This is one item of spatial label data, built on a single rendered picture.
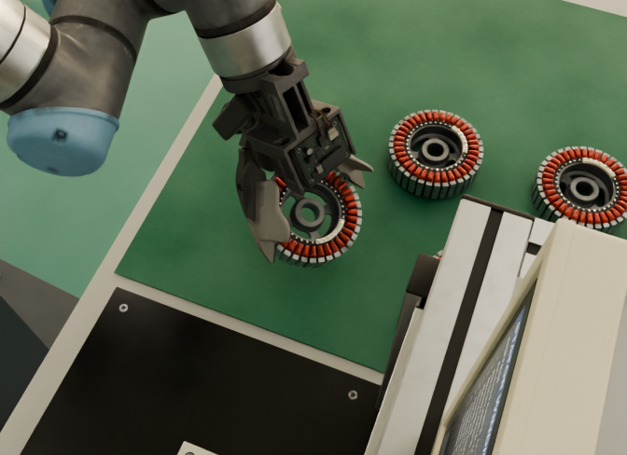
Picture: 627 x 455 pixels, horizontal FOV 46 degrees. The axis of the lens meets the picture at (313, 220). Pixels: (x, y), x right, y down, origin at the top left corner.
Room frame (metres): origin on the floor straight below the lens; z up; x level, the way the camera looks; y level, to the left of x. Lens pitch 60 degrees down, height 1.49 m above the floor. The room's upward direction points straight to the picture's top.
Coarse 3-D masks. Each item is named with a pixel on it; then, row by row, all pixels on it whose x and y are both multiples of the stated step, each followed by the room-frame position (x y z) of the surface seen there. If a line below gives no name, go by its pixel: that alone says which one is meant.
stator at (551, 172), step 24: (552, 168) 0.48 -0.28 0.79; (576, 168) 0.49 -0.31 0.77; (600, 168) 0.48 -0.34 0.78; (624, 168) 0.48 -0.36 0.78; (552, 192) 0.44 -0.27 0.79; (576, 192) 0.45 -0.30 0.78; (624, 192) 0.44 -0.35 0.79; (552, 216) 0.42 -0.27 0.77; (576, 216) 0.41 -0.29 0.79; (600, 216) 0.41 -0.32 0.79; (624, 216) 0.41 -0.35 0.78
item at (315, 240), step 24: (288, 192) 0.42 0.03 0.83; (312, 192) 0.43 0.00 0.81; (336, 192) 0.42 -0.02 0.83; (336, 216) 0.40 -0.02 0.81; (360, 216) 0.40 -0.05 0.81; (288, 240) 0.36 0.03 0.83; (312, 240) 0.36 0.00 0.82; (336, 240) 0.37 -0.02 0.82; (288, 264) 0.35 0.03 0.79; (312, 264) 0.34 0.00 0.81
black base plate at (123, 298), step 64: (128, 320) 0.30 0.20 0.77; (192, 320) 0.30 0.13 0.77; (64, 384) 0.23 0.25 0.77; (128, 384) 0.23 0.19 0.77; (192, 384) 0.23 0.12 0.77; (256, 384) 0.23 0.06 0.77; (320, 384) 0.23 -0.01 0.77; (64, 448) 0.16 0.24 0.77; (128, 448) 0.16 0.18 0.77; (256, 448) 0.16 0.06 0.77; (320, 448) 0.16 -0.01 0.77
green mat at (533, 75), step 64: (320, 0) 0.79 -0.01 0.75; (384, 0) 0.79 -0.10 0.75; (448, 0) 0.79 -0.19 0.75; (512, 0) 0.79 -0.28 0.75; (320, 64) 0.67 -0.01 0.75; (384, 64) 0.67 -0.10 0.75; (448, 64) 0.67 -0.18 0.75; (512, 64) 0.67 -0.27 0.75; (576, 64) 0.67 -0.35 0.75; (384, 128) 0.56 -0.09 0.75; (512, 128) 0.56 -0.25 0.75; (576, 128) 0.56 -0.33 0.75; (192, 192) 0.47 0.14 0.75; (384, 192) 0.47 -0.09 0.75; (512, 192) 0.47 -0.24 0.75; (128, 256) 0.38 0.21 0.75; (192, 256) 0.38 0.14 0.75; (256, 256) 0.38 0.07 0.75; (384, 256) 0.38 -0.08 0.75; (256, 320) 0.30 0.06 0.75; (320, 320) 0.30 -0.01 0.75; (384, 320) 0.30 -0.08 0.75
